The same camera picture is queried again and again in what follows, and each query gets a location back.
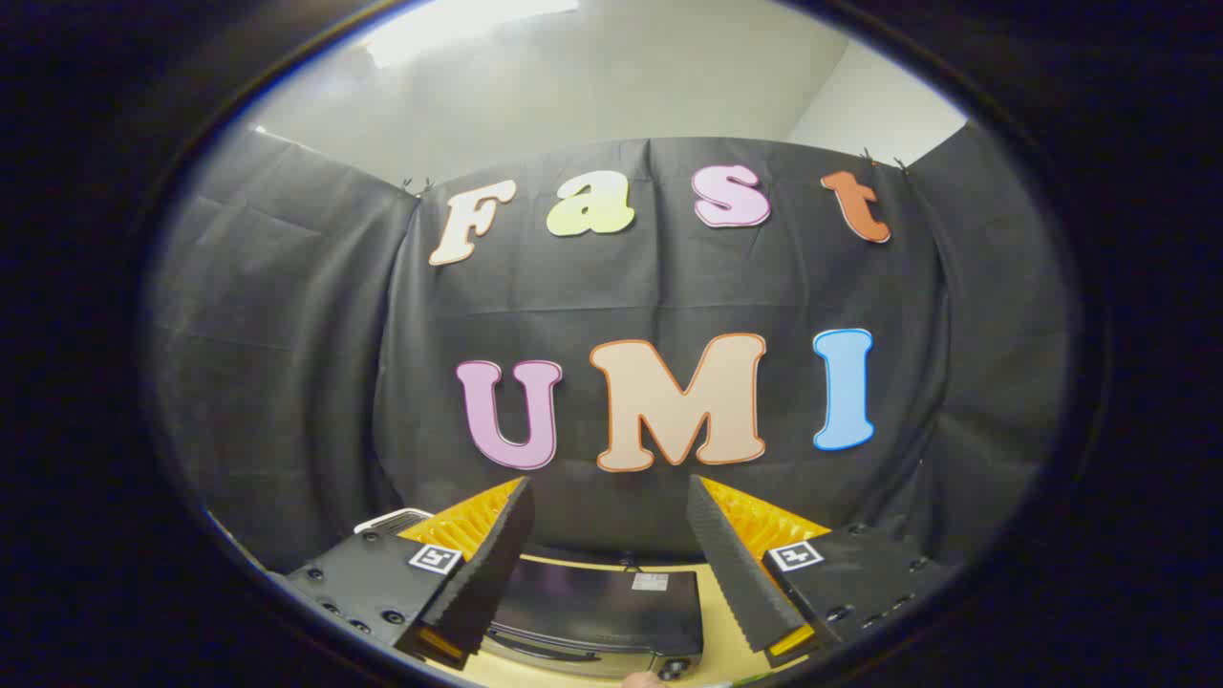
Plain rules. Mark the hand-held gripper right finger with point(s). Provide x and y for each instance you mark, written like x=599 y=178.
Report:
x=731 y=564

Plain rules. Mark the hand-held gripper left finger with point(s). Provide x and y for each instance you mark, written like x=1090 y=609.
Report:
x=492 y=564

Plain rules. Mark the black toaster oven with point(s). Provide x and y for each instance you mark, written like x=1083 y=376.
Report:
x=597 y=607

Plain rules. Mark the tan food piece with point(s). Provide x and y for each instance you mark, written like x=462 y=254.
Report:
x=643 y=680

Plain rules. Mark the white object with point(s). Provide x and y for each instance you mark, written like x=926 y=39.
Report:
x=390 y=521

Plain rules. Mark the black backdrop cloth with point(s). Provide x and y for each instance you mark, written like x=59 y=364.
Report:
x=669 y=306

